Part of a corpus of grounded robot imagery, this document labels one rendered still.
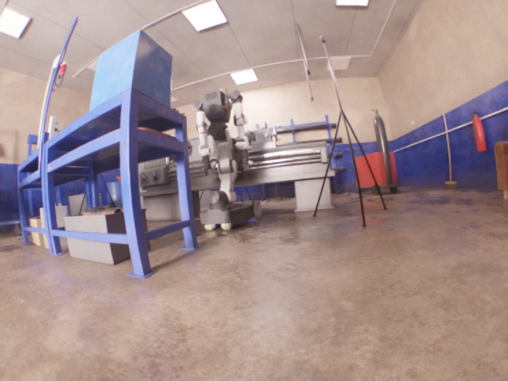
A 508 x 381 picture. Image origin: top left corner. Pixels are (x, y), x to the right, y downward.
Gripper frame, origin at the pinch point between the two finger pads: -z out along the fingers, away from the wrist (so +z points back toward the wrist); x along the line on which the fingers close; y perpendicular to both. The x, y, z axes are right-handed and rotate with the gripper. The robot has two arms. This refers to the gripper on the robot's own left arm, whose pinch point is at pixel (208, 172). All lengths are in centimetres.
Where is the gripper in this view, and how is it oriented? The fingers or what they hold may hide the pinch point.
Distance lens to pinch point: 234.9
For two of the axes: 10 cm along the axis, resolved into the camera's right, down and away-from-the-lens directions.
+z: -1.4, -9.7, -2.0
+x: 2.0, -2.3, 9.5
